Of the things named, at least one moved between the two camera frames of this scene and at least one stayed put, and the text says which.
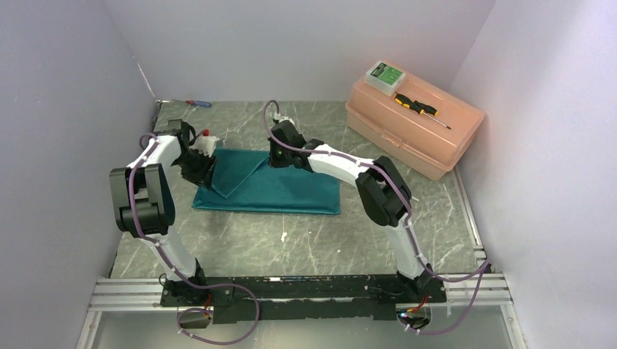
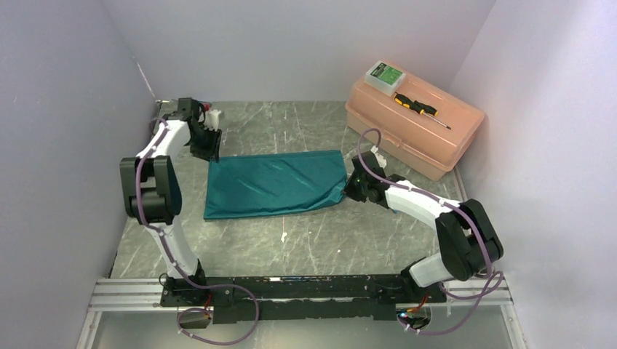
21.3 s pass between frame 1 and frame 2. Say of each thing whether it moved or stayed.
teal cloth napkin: moved
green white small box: stayed
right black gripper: moved
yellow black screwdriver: stayed
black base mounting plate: stayed
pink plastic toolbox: stayed
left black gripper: moved
